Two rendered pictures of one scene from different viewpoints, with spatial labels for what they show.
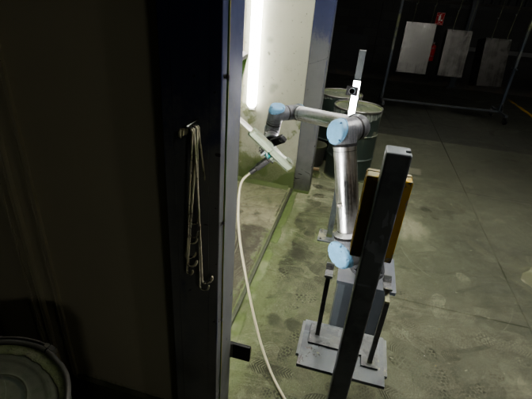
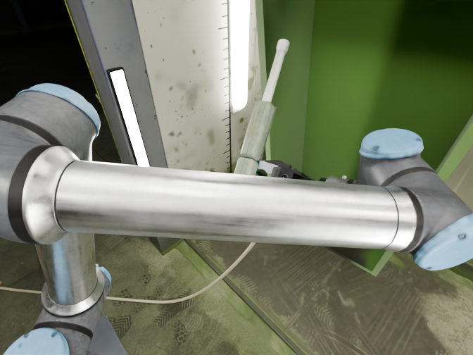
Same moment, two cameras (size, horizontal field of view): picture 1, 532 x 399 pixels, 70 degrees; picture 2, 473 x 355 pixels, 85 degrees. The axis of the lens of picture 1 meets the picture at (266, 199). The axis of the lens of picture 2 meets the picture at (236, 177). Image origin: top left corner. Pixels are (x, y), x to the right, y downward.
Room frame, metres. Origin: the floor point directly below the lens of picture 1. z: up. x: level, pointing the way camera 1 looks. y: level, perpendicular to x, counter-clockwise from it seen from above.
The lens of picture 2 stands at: (2.21, -0.48, 1.61)
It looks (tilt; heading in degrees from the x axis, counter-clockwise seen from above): 40 degrees down; 124
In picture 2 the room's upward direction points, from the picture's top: straight up
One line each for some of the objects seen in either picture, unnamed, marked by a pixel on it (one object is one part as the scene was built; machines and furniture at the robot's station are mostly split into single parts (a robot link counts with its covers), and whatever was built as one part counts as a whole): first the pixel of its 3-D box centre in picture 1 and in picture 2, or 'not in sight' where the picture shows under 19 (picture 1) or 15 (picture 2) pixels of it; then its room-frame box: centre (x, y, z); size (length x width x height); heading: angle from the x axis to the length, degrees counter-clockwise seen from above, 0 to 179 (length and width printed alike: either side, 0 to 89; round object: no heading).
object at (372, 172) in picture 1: (379, 217); not in sight; (0.93, -0.32, 1.42); 0.12 x 0.06 x 0.26; 78
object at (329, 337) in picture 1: (350, 314); not in sight; (1.03, -0.34, 0.95); 0.26 x 0.15 x 0.32; 78
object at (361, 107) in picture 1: (358, 107); not in sight; (4.49, -0.99, 0.86); 0.54 x 0.54 x 0.01
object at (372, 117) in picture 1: (351, 141); not in sight; (4.49, -0.99, 0.44); 0.59 x 0.58 x 0.89; 2
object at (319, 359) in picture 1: (341, 351); not in sight; (1.01, -0.33, 0.78); 0.31 x 0.23 x 0.01; 78
